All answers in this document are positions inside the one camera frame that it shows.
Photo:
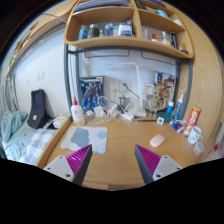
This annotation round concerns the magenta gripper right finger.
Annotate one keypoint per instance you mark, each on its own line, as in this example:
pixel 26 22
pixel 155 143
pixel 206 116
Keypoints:
pixel 154 167

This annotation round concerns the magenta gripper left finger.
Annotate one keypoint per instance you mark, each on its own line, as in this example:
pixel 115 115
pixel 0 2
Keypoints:
pixel 73 167

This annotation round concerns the pink computer mouse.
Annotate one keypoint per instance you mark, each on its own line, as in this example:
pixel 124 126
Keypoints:
pixel 157 140

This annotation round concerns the grey cloud-pattern mouse pad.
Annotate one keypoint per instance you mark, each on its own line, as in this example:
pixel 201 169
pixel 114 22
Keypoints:
pixel 78 137

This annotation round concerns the plaid pillow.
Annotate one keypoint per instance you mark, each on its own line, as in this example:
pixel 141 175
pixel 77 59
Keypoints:
pixel 36 146

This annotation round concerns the clear plastic cup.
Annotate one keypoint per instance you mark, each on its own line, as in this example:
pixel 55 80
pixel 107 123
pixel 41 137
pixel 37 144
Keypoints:
pixel 198 148

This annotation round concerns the teal round container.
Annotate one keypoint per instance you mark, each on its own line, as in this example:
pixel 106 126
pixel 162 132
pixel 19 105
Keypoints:
pixel 163 117

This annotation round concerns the white mug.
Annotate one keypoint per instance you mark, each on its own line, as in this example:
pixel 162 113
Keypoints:
pixel 195 135

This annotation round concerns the white bottle red cap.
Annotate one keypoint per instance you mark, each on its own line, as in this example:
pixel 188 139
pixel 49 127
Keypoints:
pixel 77 113

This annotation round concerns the blue spray bottle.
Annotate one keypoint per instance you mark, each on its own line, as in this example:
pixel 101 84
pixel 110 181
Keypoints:
pixel 178 107

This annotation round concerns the black backpack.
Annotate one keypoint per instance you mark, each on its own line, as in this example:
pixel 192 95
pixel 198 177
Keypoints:
pixel 38 116

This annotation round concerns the white power strip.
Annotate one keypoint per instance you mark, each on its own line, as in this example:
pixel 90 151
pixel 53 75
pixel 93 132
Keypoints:
pixel 116 110

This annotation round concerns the red chips can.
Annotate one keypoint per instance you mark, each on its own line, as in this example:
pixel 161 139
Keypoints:
pixel 191 120

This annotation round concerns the teal blanket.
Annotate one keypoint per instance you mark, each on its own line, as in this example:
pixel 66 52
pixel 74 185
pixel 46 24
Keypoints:
pixel 11 123

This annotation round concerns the blue robot model box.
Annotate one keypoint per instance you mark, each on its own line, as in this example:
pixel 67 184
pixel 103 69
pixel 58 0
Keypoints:
pixel 92 89

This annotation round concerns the colourful comic poster box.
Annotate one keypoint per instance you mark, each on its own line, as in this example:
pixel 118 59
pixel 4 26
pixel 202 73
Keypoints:
pixel 166 85

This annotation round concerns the wooden wall shelf unit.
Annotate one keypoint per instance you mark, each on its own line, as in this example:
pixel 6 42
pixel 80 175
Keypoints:
pixel 147 24

